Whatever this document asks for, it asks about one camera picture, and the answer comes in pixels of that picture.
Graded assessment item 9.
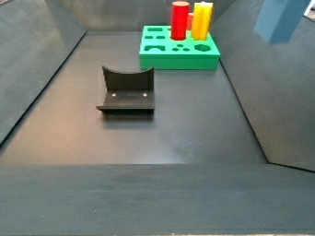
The blue rectangular block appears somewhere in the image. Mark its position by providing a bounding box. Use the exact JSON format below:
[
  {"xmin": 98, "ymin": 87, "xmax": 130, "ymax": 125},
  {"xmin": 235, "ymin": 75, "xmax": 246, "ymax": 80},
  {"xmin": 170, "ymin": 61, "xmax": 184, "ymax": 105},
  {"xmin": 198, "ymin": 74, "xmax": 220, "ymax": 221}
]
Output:
[{"xmin": 254, "ymin": 0, "xmax": 313, "ymax": 44}]

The green shape sorter board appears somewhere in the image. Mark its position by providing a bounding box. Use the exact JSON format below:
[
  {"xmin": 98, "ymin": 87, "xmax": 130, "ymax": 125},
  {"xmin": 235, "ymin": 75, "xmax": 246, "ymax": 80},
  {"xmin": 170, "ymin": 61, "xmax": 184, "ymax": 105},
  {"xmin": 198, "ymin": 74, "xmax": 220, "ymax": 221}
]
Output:
[{"xmin": 139, "ymin": 26, "xmax": 220, "ymax": 70}]

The black curved holder stand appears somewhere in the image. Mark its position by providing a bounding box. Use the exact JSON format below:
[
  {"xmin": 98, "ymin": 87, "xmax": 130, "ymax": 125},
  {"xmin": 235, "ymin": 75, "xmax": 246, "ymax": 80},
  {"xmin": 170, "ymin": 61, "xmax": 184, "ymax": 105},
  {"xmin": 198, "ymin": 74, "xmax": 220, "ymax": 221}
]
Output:
[{"xmin": 96, "ymin": 66, "xmax": 155, "ymax": 112}]

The small orange-red peg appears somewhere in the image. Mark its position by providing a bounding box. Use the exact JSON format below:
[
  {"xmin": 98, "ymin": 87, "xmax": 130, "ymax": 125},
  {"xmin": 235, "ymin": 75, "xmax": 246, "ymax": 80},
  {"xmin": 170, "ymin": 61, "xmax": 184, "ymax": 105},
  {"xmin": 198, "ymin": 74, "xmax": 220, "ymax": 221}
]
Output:
[{"xmin": 187, "ymin": 13, "xmax": 194, "ymax": 30}]

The red cylinder peg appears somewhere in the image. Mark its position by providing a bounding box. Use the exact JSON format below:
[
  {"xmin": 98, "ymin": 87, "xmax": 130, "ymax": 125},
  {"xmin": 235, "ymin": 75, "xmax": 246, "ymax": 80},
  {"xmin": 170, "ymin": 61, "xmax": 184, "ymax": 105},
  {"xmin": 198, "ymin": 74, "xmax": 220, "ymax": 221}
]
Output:
[{"xmin": 171, "ymin": 1, "xmax": 190, "ymax": 41}]

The yellow star-shaped peg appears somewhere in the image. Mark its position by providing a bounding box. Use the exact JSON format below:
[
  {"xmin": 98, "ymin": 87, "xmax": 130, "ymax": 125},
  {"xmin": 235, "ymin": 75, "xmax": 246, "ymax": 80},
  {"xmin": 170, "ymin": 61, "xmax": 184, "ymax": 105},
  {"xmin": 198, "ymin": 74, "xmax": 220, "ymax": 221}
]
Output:
[{"xmin": 191, "ymin": 1, "xmax": 212, "ymax": 41}]

